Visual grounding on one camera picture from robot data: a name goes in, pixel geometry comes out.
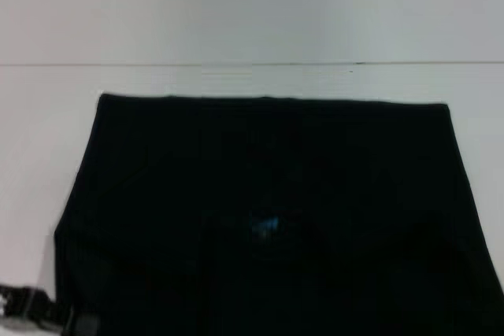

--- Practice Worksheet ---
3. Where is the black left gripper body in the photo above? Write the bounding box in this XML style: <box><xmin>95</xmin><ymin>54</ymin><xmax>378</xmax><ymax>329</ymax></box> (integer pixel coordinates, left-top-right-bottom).
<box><xmin>0</xmin><ymin>282</ymin><xmax>55</xmax><ymax>320</ymax></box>

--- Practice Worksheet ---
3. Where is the black FREE print t-shirt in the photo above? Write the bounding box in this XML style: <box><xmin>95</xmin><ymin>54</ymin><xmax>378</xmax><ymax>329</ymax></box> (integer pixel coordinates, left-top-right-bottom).
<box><xmin>53</xmin><ymin>93</ymin><xmax>504</xmax><ymax>336</ymax></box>

